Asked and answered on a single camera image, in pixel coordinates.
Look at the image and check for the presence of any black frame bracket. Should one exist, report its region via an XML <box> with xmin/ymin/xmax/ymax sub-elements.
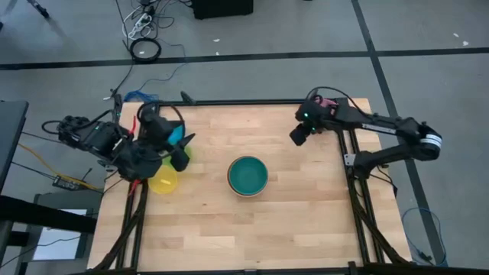
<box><xmin>180</xmin><ymin>90</ymin><xmax>197</xmax><ymax>106</ymax></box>

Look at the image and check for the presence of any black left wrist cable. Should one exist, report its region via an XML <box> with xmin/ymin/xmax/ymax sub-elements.
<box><xmin>136</xmin><ymin>102</ymin><xmax>186</xmax><ymax>131</ymax></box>

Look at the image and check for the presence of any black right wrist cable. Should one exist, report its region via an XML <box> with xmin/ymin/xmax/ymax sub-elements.
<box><xmin>305</xmin><ymin>86</ymin><xmax>368</xmax><ymax>115</ymax></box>

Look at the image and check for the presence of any yellow cable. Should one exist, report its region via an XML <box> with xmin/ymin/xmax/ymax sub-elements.
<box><xmin>17</xmin><ymin>142</ymin><xmax>105</xmax><ymax>192</ymax></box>

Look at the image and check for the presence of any black box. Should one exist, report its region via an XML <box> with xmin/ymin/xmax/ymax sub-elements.
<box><xmin>190</xmin><ymin>0</ymin><xmax>255</xmax><ymax>21</ymax></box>

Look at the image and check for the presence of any black power adapter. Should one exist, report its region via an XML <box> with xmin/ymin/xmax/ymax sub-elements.
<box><xmin>52</xmin><ymin>177</ymin><xmax>83</xmax><ymax>192</ymax></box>

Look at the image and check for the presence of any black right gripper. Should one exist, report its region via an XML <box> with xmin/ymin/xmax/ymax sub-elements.
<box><xmin>288</xmin><ymin>100</ymin><xmax>338</xmax><ymax>147</ymax></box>

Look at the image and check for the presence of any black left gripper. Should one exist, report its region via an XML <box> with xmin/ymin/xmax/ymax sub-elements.
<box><xmin>141</xmin><ymin>112</ymin><xmax>196</xmax><ymax>173</ymax></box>

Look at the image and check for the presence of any coiled black cable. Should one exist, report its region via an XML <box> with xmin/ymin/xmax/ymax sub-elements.
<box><xmin>128</xmin><ymin>37</ymin><xmax>163</xmax><ymax>64</ymax></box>

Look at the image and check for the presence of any black aluminium table frame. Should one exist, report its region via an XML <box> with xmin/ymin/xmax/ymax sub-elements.
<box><xmin>91</xmin><ymin>97</ymin><xmax>412</xmax><ymax>275</ymax></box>

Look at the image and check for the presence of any blue cable bundle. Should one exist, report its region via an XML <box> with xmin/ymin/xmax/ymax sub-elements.
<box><xmin>124</xmin><ymin>90</ymin><xmax>159</xmax><ymax>103</ymax></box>

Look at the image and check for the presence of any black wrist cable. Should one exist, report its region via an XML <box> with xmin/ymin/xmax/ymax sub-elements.
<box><xmin>305</xmin><ymin>86</ymin><xmax>368</xmax><ymax>115</ymax></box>
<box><xmin>136</xmin><ymin>102</ymin><xmax>186</xmax><ymax>131</ymax></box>

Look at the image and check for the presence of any yellow plastic bowl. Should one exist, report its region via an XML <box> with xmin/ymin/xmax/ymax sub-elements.
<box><xmin>147</xmin><ymin>164</ymin><xmax>179</xmax><ymax>195</ymax></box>

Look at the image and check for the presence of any blue cable loop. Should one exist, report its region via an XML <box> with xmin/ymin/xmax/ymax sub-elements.
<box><xmin>400</xmin><ymin>207</ymin><xmax>449</xmax><ymax>267</ymax></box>

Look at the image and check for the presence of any pink plastic bowl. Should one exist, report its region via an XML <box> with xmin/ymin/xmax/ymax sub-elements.
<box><xmin>317</xmin><ymin>97</ymin><xmax>340</xmax><ymax>110</ymax></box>

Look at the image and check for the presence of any white power strip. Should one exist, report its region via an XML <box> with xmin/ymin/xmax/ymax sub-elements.
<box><xmin>127</xmin><ymin>12</ymin><xmax>153</xmax><ymax>40</ymax></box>

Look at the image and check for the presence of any black tripod leg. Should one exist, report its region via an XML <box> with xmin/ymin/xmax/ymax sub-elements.
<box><xmin>26</xmin><ymin>0</ymin><xmax>51</xmax><ymax>20</ymax></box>

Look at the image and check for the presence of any dark grey desk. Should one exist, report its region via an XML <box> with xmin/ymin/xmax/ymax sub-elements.
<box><xmin>0</xmin><ymin>99</ymin><xmax>30</xmax><ymax>192</ymax></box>

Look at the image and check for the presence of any black table bar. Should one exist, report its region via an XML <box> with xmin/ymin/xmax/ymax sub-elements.
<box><xmin>0</xmin><ymin>195</ymin><xmax>97</xmax><ymax>235</ymax></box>

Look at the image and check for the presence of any black device with green light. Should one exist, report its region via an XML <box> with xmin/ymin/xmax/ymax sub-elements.
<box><xmin>112</xmin><ymin>92</ymin><xmax>124</xmax><ymax>118</ymax></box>

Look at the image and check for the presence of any lime green plastic bowl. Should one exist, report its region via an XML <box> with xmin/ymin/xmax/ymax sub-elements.
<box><xmin>162</xmin><ymin>146</ymin><xmax>193</xmax><ymax>168</ymax></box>

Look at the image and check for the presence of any cyan plastic bowl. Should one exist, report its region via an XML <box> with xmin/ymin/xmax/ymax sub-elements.
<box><xmin>167</xmin><ymin>121</ymin><xmax>187</xmax><ymax>147</ymax></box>

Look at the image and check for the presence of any orange plastic bowl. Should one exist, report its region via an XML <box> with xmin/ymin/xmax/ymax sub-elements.
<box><xmin>226</xmin><ymin>155</ymin><xmax>270</xmax><ymax>198</ymax></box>

